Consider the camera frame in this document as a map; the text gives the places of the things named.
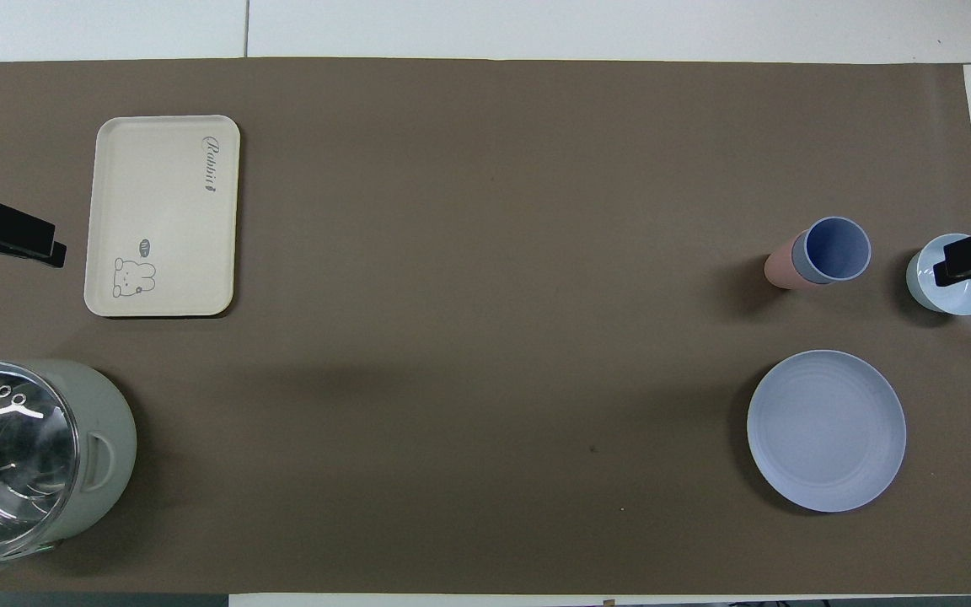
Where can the blue round plate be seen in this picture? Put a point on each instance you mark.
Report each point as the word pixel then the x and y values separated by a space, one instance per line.
pixel 827 430

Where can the cream rabbit print tray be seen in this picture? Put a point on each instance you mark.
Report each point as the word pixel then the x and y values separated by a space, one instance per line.
pixel 161 215

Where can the glass pot lid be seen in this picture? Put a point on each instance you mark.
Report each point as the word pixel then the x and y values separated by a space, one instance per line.
pixel 13 464

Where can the brown table mat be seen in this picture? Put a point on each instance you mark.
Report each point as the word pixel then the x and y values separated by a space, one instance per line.
pixel 485 320

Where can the light blue bowl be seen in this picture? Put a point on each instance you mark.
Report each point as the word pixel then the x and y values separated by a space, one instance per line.
pixel 953 299

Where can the blue plastic cup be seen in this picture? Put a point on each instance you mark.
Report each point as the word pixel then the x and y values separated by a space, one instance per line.
pixel 831 249

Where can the pink plastic cup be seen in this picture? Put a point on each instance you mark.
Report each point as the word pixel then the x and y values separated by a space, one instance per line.
pixel 779 268

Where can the green cooking pot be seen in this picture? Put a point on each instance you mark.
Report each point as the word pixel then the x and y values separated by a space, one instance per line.
pixel 106 438

